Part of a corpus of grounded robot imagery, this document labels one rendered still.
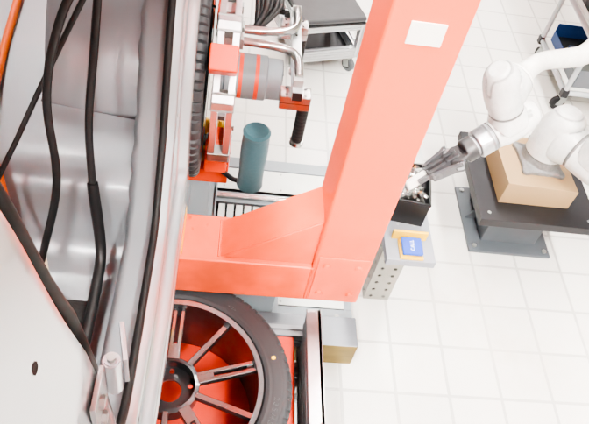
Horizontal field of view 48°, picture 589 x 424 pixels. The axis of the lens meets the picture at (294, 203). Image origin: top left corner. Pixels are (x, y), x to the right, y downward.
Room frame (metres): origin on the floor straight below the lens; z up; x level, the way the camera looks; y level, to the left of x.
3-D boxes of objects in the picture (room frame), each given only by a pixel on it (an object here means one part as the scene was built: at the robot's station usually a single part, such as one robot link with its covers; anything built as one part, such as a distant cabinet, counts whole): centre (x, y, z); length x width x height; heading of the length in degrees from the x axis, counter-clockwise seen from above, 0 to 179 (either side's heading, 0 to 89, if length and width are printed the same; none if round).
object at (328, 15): (3.01, 0.10, 0.17); 0.43 x 0.36 x 0.34; 29
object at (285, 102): (1.48, 0.07, 0.93); 0.09 x 0.05 x 0.05; 100
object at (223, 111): (1.61, 0.30, 0.85); 0.54 x 0.07 x 0.54; 10
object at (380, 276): (1.56, -0.39, 0.21); 0.10 x 0.10 x 0.42; 10
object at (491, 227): (2.07, -0.93, 0.15); 0.50 x 0.50 x 0.30; 10
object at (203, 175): (1.61, 0.34, 0.48); 0.16 x 0.12 x 0.17; 100
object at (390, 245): (1.59, -0.38, 0.44); 0.43 x 0.17 x 0.03; 10
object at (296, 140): (1.49, 0.04, 0.83); 0.04 x 0.04 x 0.16
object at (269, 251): (1.12, 0.18, 0.69); 0.52 x 0.17 x 0.35; 100
